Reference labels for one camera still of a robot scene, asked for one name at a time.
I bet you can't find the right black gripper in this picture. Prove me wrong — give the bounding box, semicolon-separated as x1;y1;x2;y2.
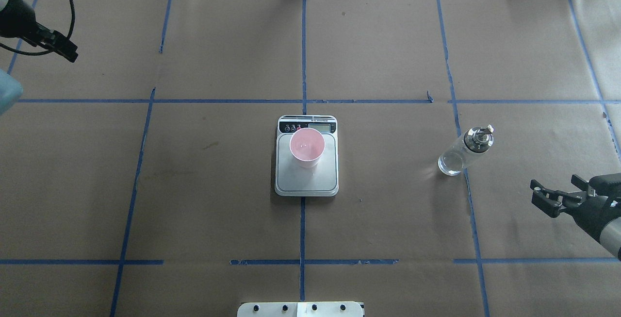
530;173;621;245

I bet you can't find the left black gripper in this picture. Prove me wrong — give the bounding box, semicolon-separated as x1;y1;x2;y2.
0;0;78;63

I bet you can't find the clear glass sauce bottle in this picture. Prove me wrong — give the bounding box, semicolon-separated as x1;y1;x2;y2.
437;125;495;176

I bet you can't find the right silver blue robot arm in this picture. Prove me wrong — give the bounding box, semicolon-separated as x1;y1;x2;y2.
530;173;621;260

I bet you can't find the silver digital kitchen scale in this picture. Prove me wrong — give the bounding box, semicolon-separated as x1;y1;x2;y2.
274;115;339;197

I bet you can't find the brown paper table cover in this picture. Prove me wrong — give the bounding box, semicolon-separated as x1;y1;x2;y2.
1;0;620;317

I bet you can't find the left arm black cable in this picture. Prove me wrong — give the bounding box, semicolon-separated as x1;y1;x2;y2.
0;0;77;56

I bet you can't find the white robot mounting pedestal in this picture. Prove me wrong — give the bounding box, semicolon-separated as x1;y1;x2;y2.
237;301;365;317

